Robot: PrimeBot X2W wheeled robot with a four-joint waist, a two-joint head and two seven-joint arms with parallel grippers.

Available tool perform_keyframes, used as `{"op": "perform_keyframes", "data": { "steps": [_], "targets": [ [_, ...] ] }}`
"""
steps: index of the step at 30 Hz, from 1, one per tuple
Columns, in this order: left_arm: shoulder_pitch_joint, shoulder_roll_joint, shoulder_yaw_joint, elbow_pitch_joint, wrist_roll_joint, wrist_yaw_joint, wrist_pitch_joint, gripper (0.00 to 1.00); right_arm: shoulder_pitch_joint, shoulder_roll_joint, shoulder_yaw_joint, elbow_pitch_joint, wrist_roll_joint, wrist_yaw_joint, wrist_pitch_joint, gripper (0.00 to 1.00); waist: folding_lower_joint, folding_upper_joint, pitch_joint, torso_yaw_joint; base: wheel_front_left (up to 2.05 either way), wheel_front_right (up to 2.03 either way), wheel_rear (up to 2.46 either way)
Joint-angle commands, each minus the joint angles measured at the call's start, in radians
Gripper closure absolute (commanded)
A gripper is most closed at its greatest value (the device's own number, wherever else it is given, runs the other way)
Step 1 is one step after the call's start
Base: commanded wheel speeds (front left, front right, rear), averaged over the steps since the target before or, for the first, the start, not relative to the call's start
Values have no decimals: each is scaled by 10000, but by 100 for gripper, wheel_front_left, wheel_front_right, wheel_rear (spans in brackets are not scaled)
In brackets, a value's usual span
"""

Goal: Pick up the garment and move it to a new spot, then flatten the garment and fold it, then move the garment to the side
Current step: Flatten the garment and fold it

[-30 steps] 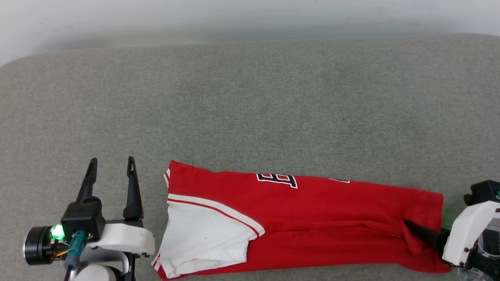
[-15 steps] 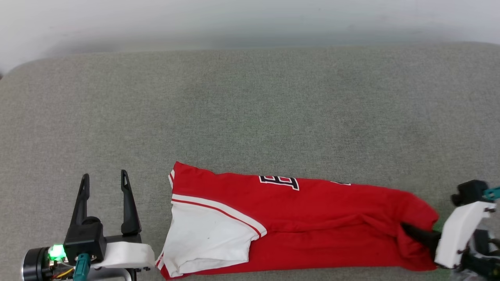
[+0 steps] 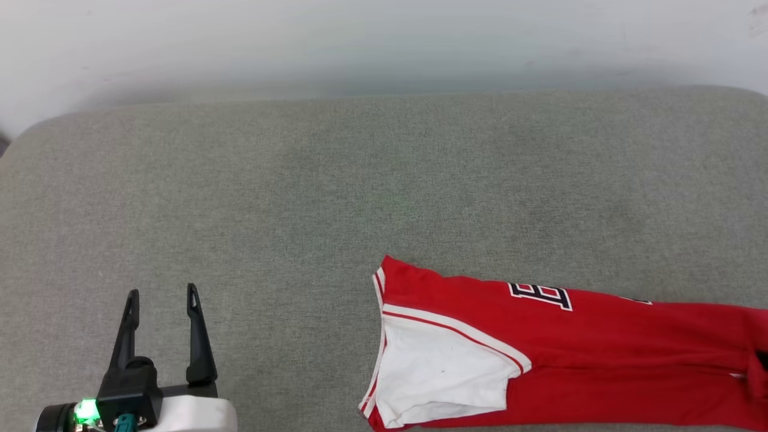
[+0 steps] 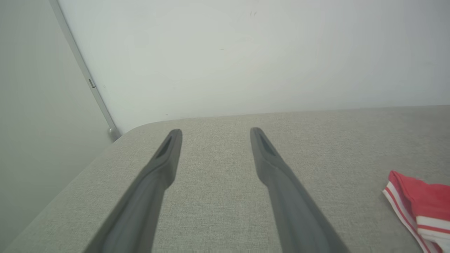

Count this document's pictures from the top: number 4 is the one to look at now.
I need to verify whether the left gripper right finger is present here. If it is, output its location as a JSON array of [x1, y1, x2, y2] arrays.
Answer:
[[250, 127, 351, 253]]

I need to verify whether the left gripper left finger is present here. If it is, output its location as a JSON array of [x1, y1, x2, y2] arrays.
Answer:
[[83, 129, 183, 253]]

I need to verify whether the red cloth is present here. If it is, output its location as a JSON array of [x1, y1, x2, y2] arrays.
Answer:
[[382, 170, 450, 253]]

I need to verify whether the grey metal wall strip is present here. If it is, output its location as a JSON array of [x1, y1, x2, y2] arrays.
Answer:
[[49, 0, 122, 142]]

